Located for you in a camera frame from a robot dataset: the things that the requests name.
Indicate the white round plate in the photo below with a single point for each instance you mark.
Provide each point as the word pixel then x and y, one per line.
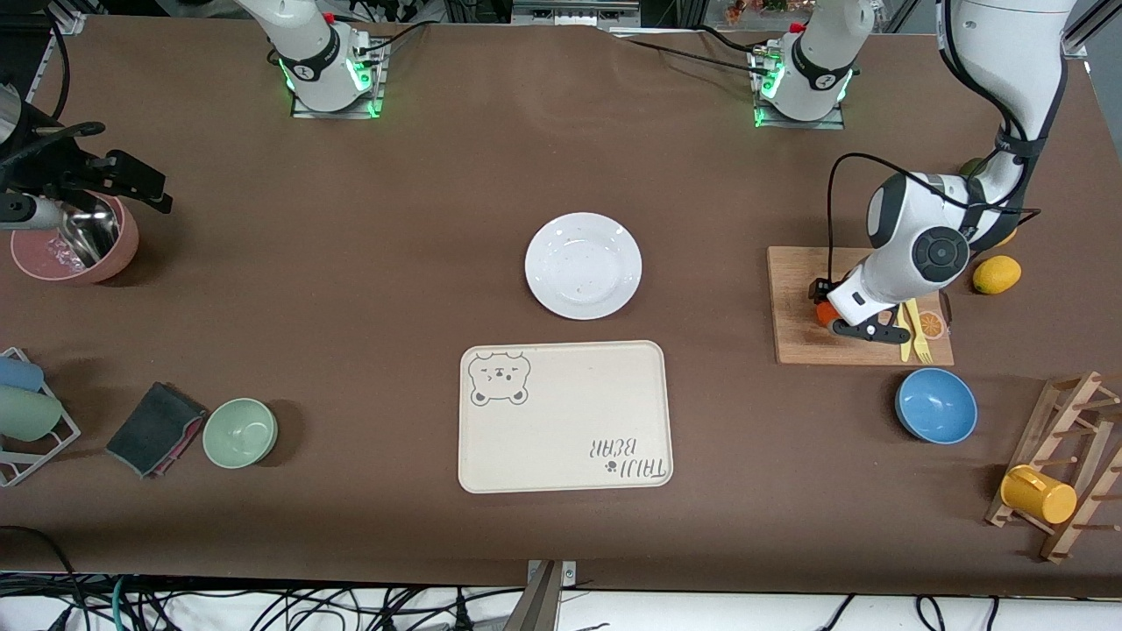
pixel 583 265

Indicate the aluminium frame profile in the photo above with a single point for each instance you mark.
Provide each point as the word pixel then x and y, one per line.
pixel 1076 46

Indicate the pale green bowl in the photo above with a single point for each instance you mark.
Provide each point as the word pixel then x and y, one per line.
pixel 239 432

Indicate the orange fruit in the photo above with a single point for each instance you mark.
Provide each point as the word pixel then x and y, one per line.
pixel 824 315

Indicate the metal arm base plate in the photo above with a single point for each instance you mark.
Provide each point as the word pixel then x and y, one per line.
pixel 298 111
pixel 833 124

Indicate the cream bear print tray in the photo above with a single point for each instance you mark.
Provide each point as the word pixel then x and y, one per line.
pixel 561 438

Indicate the toy orange slice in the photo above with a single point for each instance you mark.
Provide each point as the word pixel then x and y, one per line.
pixel 934 326

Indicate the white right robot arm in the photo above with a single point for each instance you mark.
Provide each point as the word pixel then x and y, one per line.
pixel 316 61

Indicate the yellow lemon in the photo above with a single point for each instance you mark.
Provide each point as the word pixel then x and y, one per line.
pixel 997 275
pixel 1008 237

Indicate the yellow plastic fork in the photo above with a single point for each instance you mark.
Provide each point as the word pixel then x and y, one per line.
pixel 913 315

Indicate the wooden cutting board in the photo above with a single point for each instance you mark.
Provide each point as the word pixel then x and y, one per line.
pixel 789 346

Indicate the yellow plastic knife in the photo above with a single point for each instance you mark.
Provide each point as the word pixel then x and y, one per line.
pixel 905 352

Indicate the yellow mug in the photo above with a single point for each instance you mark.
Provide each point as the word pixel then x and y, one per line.
pixel 1043 498

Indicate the dark green avocado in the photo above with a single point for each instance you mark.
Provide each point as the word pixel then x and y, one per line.
pixel 971 166

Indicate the blue bowl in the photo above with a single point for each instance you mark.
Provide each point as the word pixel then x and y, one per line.
pixel 936 406

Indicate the pink bowl with steel inside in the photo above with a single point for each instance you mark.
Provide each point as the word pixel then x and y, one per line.
pixel 121 252

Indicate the light blue cup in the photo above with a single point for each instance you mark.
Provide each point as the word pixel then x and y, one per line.
pixel 17 374

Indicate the metal camera mount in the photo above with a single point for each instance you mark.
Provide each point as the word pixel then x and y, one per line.
pixel 536 605

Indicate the grey power strip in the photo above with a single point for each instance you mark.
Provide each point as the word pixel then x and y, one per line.
pixel 570 13

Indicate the dark grey folded cloth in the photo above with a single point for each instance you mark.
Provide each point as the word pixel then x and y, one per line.
pixel 153 429

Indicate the wooden peg drying rack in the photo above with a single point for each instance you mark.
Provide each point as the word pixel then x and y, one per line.
pixel 1061 543

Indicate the pale green cup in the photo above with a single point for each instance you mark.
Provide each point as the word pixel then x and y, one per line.
pixel 26 414

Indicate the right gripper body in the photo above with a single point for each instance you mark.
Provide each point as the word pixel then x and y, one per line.
pixel 54 169

